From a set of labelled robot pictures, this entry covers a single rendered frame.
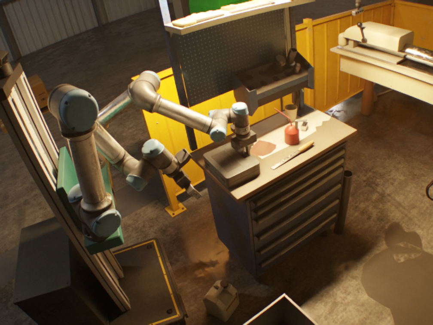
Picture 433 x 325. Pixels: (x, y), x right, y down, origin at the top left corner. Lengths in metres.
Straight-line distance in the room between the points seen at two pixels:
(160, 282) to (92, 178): 1.19
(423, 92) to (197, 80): 1.46
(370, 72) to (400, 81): 0.24
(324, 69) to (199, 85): 2.08
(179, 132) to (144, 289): 1.25
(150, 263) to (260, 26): 1.64
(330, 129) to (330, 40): 1.74
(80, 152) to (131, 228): 2.00
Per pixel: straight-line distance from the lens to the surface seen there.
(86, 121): 0.99
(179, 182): 1.31
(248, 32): 1.93
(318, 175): 1.96
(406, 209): 3.02
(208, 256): 2.59
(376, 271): 2.53
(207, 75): 1.84
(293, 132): 1.87
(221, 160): 1.72
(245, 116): 1.61
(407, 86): 2.40
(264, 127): 2.07
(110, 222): 1.18
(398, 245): 2.73
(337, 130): 2.06
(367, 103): 4.10
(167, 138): 2.61
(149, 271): 2.22
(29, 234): 2.10
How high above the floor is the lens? 2.05
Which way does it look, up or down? 38 degrees down
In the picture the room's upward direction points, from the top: 11 degrees counter-clockwise
